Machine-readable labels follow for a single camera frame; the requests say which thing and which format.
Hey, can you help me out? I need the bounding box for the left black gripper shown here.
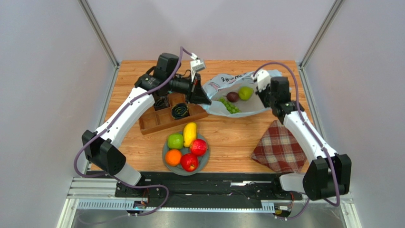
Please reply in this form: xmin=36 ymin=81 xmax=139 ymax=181
xmin=167 ymin=73 xmax=212 ymax=106

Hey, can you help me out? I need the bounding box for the light blue plastic bag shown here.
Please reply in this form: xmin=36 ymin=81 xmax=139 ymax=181
xmin=201 ymin=69 xmax=291 ymax=118

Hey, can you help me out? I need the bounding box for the fake green pear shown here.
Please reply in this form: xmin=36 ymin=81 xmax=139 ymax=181
xmin=238 ymin=86 xmax=254 ymax=101

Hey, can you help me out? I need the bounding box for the fake dark passion fruit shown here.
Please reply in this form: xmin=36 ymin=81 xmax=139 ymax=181
xmin=226 ymin=92 xmax=240 ymax=103

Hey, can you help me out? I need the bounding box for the fake green grape bunch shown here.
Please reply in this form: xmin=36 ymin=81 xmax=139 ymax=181
xmin=218 ymin=97 xmax=241 ymax=114

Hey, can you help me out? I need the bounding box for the fake yellow mango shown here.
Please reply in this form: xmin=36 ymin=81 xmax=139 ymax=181
xmin=183 ymin=122 xmax=197 ymax=147

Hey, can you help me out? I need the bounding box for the fake green apple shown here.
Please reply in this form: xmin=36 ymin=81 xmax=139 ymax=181
xmin=167 ymin=133 xmax=184 ymax=150

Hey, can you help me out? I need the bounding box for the fake red pomegranate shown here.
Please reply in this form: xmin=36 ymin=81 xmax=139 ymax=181
xmin=190 ymin=139 xmax=208 ymax=156

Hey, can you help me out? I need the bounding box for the fake orange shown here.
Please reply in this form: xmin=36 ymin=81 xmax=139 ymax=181
xmin=164 ymin=149 xmax=183 ymax=167

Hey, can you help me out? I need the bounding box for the fake red apple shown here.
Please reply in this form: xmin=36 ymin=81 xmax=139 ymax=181
xmin=180 ymin=153 xmax=199 ymax=172

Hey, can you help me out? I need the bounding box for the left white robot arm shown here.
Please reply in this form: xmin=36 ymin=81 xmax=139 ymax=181
xmin=79 ymin=52 xmax=211 ymax=186

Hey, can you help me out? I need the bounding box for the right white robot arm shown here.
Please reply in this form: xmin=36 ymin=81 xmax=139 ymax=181
xmin=254 ymin=76 xmax=352 ymax=206

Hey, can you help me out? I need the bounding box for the black patterned rolled sock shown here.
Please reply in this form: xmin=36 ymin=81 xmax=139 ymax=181
xmin=171 ymin=103 xmax=190 ymax=120

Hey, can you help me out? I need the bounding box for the wooden compartment tray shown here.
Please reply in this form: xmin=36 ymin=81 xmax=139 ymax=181
xmin=138 ymin=93 xmax=208 ymax=135

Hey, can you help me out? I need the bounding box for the red plaid cloth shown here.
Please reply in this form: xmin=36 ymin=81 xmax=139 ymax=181
xmin=251 ymin=120 xmax=307 ymax=173

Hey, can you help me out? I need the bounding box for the grey round plate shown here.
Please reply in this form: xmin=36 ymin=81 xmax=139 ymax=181
xmin=162 ymin=133 xmax=211 ymax=176

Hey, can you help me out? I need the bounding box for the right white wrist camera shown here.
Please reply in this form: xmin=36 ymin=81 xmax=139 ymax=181
xmin=251 ymin=69 xmax=271 ymax=93

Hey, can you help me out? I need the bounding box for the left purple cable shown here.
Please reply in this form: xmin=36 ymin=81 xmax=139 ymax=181
xmin=73 ymin=47 xmax=198 ymax=217

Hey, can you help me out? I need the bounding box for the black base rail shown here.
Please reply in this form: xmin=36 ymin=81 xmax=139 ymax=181
xmin=115 ymin=171 xmax=303 ymax=209

